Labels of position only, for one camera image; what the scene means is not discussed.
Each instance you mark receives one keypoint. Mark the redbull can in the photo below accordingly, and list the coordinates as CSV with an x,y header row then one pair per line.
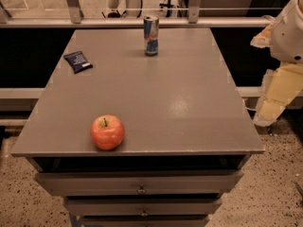
x,y
151,28

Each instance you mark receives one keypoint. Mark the middle grey drawer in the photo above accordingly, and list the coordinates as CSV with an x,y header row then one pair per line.
x,y
142,207

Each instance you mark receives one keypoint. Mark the grey drawer cabinet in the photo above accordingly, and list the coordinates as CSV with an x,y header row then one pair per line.
x,y
180,109

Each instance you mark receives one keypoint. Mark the dark blue snack packet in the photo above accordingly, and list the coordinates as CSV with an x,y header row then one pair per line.
x,y
78,61

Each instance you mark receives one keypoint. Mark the grey drawer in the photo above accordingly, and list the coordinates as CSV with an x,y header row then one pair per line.
x,y
142,207
138,183
154,221

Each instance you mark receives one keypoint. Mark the top grey drawer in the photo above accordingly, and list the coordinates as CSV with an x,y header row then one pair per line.
x,y
138,183

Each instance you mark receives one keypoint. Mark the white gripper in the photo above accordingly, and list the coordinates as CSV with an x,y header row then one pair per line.
x,y
288,35

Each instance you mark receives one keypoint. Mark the bottom grey drawer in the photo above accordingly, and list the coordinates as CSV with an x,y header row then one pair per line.
x,y
154,221

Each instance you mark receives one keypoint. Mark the metal railing frame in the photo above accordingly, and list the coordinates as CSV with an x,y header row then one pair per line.
x,y
88,14

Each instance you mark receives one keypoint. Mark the red apple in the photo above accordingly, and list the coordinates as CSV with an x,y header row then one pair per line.
x,y
107,132

